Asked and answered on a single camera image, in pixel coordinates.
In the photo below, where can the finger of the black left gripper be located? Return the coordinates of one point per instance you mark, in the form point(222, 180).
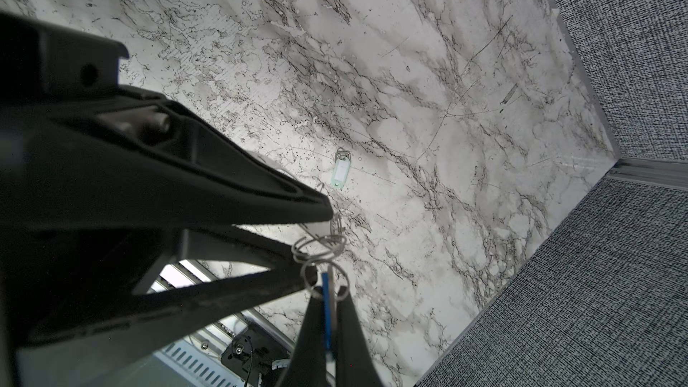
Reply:
point(97, 331)
point(134, 159)

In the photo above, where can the blue capped key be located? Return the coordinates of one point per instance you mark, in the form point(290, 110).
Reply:
point(325, 312)

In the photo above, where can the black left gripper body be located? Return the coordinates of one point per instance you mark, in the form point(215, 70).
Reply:
point(41, 268)

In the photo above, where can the aluminium enclosure frame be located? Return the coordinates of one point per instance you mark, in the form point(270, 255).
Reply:
point(634, 57)

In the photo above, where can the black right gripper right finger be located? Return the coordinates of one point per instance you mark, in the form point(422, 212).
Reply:
point(354, 366)

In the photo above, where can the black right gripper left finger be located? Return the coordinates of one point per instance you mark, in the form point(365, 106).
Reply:
point(307, 365)

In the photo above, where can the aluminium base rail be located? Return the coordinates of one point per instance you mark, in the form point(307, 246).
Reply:
point(244, 349)

